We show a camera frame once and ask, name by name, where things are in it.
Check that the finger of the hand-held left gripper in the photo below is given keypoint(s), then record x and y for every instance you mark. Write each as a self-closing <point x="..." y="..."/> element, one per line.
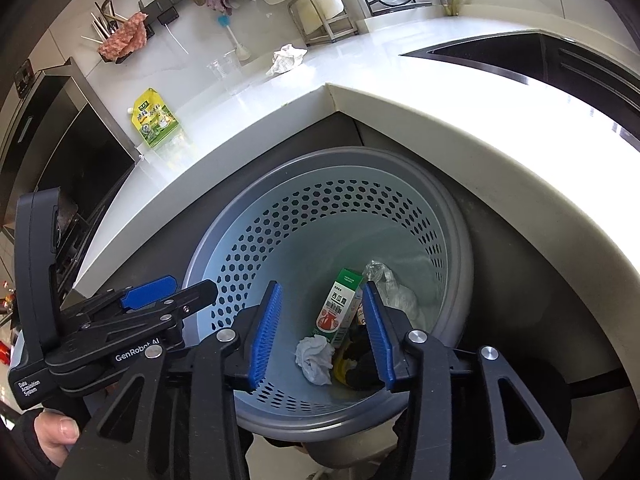
<point x="150" y="292"/>
<point x="195" y="297"/>

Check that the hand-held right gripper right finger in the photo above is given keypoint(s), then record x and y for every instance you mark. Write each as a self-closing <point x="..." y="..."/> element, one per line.
<point x="377" y="340"/>

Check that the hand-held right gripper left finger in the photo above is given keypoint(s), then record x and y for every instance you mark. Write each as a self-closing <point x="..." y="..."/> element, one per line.
<point x="265" y="335"/>

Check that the dark grey cloth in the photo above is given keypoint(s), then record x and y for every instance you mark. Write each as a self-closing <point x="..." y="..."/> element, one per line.
<point x="362" y="370"/>

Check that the clear plastic bag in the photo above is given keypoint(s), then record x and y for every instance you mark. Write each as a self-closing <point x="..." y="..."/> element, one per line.
<point x="395" y="295"/>

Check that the white green carton box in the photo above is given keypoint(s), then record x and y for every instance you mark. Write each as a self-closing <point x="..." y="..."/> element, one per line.
<point x="337" y="305"/>

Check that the white tissue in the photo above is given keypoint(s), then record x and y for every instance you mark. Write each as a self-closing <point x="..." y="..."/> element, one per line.
<point x="315" y="360"/>
<point x="287" y="57"/>

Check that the grey perforated waste bin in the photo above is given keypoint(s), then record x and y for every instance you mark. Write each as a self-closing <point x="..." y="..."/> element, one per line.
<point x="300" y="220"/>

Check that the person's left forearm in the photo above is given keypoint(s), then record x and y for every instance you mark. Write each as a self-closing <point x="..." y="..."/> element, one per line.
<point x="20" y="455"/>

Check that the person's left hand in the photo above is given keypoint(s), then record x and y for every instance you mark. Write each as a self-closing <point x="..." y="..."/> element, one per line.
<point x="60" y="435"/>

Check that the black kitchen appliance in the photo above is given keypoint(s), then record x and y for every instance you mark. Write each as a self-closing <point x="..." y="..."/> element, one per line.
<point x="75" y="160"/>

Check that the yellow seasoning pouch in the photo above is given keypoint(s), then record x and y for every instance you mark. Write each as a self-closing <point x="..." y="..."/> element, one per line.
<point x="152" y="120"/>

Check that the clear plastic cup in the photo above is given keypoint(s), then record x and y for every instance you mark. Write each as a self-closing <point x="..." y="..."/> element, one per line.
<point x="227" y="67"/>

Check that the pink towel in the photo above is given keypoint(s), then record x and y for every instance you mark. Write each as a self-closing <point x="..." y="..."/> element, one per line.
<point x="122" y="37"/>

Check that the bundle of chopsticks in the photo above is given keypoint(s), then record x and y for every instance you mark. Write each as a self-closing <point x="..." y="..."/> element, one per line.
<point x="102" y="22"/>

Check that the thin white stick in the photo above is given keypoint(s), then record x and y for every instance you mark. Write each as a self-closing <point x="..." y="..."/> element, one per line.
<point x="177" y="41"/>

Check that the blue white bottle brush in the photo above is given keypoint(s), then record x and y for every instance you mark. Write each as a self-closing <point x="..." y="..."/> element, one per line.
<point x="226" y="21"/>

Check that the metal cutting board holder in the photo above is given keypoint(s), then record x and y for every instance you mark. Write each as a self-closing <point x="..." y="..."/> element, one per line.
<point x="334" y="27"/>

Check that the dark kitchen sink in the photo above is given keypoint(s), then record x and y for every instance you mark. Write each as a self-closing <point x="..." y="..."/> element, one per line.
<point x="500" y="55"/>

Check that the black wall switch panel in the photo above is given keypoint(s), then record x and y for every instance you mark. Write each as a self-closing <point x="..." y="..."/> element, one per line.
<point x="24" y="77"/>

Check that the black wall hook rail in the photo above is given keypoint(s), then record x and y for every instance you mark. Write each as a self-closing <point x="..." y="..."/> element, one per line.
<point x="167" y="16"/>

